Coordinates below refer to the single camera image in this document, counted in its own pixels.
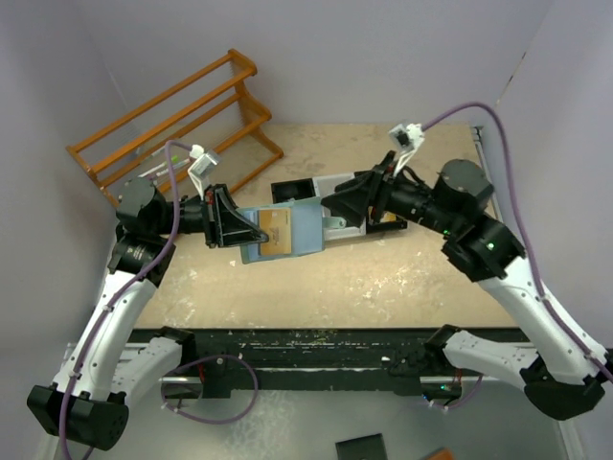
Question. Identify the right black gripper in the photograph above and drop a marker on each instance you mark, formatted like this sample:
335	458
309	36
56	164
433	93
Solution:
353	196

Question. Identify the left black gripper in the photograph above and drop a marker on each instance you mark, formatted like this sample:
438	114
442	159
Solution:
225	224

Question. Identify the gold credit card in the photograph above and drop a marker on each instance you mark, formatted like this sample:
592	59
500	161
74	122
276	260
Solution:
276	223

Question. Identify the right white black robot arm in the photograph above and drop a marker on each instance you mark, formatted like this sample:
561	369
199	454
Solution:
563	373

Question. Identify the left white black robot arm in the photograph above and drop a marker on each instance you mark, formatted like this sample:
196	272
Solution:
89	399

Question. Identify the black bin with gold card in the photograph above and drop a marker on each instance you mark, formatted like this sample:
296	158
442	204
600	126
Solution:
388	222

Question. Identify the pens on rack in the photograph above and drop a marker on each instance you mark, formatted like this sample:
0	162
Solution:
161	169

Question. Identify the orange wooden rack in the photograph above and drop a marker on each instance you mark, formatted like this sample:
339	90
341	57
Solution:
116	165

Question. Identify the black square plate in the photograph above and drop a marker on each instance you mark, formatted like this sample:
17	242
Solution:
369	447

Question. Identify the orange brown object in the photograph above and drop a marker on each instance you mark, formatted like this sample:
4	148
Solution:
439	454

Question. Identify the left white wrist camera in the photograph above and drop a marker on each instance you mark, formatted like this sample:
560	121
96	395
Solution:
203	162

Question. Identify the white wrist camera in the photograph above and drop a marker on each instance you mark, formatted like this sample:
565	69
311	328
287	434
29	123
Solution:
203	162
407	138

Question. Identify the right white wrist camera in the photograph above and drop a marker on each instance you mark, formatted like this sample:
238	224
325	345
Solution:
407	138

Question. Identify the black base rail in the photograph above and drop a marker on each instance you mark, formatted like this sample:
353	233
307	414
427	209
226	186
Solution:
325	360

